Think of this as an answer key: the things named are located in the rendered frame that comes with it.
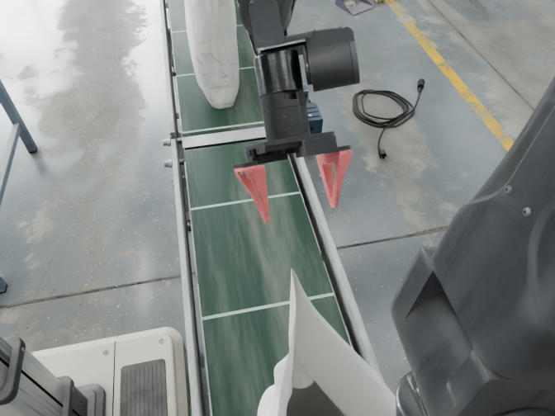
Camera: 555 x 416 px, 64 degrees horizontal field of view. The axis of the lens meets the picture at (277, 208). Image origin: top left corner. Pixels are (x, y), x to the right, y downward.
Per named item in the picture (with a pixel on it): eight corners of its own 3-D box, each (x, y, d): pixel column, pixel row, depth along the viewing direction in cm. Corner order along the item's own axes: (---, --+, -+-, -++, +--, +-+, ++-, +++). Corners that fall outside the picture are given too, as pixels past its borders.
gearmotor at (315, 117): (274, 105, 209) (274, 77, 198) (305, 101, 211) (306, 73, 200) (288, 146, 190) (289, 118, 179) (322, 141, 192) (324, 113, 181)
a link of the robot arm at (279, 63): (256, 57, 58) (247, 47, 53) (307, 46, 57) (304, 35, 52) (264, 109, 59) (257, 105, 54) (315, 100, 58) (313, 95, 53)
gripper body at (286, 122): (338, 145, 55) (329, 85, 55) (262, 158, 52) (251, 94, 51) (315, 148, 61) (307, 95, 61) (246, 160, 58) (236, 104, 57)
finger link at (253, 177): (313, 216, 54) (301, 140, 53) (258, 229, 52) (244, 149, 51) (291, 213, 61) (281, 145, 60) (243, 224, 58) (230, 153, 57)
